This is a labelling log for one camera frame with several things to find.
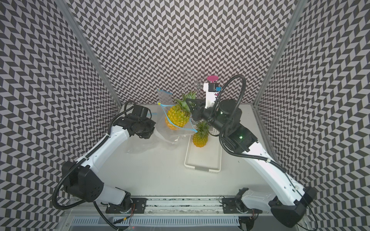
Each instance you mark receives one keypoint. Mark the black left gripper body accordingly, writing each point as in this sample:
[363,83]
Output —
[149,128]

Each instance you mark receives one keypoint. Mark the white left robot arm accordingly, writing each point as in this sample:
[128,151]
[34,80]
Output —
[80,178]

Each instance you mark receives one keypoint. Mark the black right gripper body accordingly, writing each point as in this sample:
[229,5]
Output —
[195,111]

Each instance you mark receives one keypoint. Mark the pineapple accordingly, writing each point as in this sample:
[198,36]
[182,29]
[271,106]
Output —
[200,138]
[179,115]

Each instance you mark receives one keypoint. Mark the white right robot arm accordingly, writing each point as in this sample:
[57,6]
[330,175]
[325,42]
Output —
[291,200]

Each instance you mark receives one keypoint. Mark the clear zip-top bag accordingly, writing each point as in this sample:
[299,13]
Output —
[165,98]
[136,145]
[167,131]

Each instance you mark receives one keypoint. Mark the metal glass rack stand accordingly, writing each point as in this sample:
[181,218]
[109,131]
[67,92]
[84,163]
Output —
[193,81]

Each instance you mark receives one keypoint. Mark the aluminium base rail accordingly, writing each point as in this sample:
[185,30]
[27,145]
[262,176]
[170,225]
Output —
[180,211]

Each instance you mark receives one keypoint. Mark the white plastic basket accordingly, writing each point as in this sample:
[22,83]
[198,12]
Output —
[207,158]

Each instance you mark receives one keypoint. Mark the pink wine glass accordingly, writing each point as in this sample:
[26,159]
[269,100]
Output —
[212,79]

